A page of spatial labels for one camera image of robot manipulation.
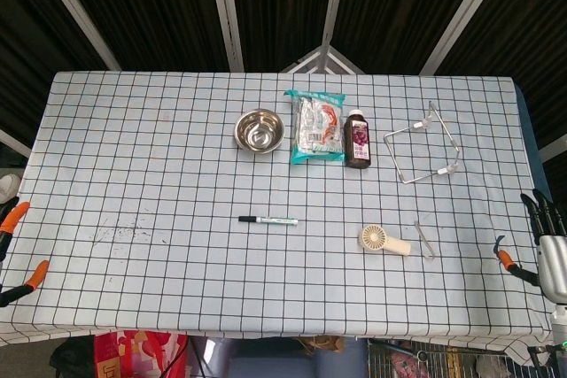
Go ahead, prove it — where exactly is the black bag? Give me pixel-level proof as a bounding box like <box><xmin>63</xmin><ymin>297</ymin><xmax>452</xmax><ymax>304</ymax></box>
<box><xmin>50</xmin><ymin>336</ymin><xmax>97</xmax><ymax>378</ymax></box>

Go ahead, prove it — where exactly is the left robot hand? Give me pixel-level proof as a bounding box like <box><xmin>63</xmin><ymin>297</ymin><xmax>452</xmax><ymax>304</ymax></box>
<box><xmin>0</xmin><ymin>196</ymin><xmax>50</xmax><ymax>308</ymax></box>

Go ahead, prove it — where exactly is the wire mesh basket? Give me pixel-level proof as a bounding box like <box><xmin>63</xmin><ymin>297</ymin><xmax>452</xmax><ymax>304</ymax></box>
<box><xmin>367</xmin><ymin>337</ymin><xmax>555</xmax><ymax>378</ymax></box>

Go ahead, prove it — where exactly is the stainless steel bowl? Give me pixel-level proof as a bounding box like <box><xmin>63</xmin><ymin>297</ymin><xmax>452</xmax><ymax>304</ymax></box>
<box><xmin>234</xmin><ymin>109</ymin><xmax>285</xmax><ymax>153</ymax></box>

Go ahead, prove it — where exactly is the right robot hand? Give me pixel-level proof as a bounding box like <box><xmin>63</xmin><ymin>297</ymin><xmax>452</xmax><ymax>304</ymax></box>
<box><xmin>498</xmin><ymin>189</ymin><xmax>567</xmax><ymax>304</ymax></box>

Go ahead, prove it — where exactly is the white shoe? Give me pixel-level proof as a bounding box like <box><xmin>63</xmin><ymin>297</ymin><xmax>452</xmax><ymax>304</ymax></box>
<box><xmin>0</xmin><ymin>174</ymin><xmax>22</xmax><ymax>203</ymax></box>

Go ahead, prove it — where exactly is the checkered tablecloth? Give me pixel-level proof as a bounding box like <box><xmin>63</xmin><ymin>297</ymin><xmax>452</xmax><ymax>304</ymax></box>
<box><xmin>0</xmin><ymin>70</ymin><xmax>559</xmax><ymax>348</ymax></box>

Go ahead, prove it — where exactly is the dark blue undercloth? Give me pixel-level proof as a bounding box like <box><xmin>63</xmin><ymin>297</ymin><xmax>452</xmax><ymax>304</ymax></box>
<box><xmin>513</xmin><ymin>81</ymin><xmax>554</xmax><ymax>202</ymax></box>

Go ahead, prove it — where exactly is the red shopping bag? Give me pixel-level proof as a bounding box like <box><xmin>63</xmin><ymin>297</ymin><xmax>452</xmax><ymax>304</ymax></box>
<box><xmin>93</xmin><ymin>328</ymin><xmax>190</xmax><ymax>378</ymax></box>

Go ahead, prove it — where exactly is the white triangular frame foot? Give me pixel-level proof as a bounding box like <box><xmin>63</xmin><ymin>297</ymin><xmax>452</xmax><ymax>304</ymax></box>
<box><xmin>278</xmin><ymin>44</ymin><xmax>365</xmax><ymax>74</ymax></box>

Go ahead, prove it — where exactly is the green white marker body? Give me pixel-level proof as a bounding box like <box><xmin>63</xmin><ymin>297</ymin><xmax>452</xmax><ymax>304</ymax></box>
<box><xmin>255</xmin><ymin>215</ymin><xmax>299</xmax><ymax>227</ymax></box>

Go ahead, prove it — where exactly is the clear plastic strip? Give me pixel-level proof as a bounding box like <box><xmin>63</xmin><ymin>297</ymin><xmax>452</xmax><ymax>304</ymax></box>
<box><xmin>414</xmin><ymin>220</ymin><xmax>438</xmax><ymax>260</ymax></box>

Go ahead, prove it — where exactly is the metal wire stand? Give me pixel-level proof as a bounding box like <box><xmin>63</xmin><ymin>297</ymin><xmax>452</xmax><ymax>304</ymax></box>
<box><xmin>383</xmin><ymin>101</ymin><xmax>461</xmax><ymax>184</ymax></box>

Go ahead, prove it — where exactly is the teal snack packet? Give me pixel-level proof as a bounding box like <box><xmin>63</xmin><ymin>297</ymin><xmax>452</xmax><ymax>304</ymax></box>
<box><xmin>283</xmin><ymin>89</ymin><xmax>346</xmax><ymax>166</ymax></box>

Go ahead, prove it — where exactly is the white floor frame bar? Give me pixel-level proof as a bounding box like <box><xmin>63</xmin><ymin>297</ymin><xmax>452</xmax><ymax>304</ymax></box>
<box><xmin>538</xmin><ymin>127</ymin><xmax>567</xmax><ymax>162</ymax></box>
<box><xmin>0</xmin><ymin>128</ymin><xmax>32</xmax><ymax>158</ymax></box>

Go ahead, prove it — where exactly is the beige handheld fan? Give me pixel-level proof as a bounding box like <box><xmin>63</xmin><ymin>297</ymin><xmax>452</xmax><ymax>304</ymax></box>
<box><xmin>357</xmin><ymin>223</ymin><xmax>412</xmax><ymax>258</ymax></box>

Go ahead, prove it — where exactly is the blue grey robot torso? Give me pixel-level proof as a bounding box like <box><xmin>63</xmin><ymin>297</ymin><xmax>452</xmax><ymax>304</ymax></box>
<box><xmin>190</xmin><ymin>336</ymin><xmax>369</xmax><ymax>378</ymax></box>

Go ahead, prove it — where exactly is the dark juice bottle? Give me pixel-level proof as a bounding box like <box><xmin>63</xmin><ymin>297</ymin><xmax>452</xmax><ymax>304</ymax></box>
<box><xmin>344</xmin><ymin>108</ymin><xmax>371</xmax><ymax>170</ymax></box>

